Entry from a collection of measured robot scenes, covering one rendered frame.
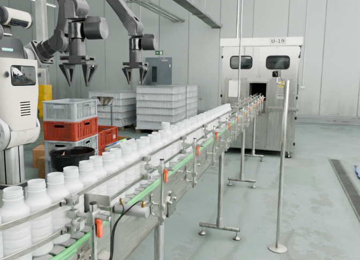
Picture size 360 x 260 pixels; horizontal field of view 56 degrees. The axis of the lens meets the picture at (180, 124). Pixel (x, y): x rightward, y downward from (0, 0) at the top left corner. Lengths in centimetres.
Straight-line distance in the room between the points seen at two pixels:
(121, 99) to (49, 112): 491
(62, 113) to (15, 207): 328
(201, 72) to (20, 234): 1150
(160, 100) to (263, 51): 310
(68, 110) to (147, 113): 466
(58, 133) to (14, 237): 334
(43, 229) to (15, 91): 85
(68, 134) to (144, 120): 466
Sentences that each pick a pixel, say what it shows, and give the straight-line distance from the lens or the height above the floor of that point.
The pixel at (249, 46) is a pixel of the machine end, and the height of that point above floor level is 195.
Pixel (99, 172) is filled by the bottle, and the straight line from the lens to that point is 101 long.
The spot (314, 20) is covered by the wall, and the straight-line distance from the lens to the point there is 1192.
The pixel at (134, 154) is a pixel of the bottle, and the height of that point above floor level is 113.
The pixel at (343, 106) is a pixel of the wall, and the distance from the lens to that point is 1191.
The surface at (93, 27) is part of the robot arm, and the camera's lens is 114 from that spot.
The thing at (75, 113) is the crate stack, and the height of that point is 98.
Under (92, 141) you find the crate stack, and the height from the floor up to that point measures 59.
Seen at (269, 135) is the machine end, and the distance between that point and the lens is 634.
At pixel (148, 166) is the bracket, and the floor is 108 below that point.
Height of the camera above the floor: 140
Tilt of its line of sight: 8 degrees down
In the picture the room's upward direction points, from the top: 1 degrees clockwise
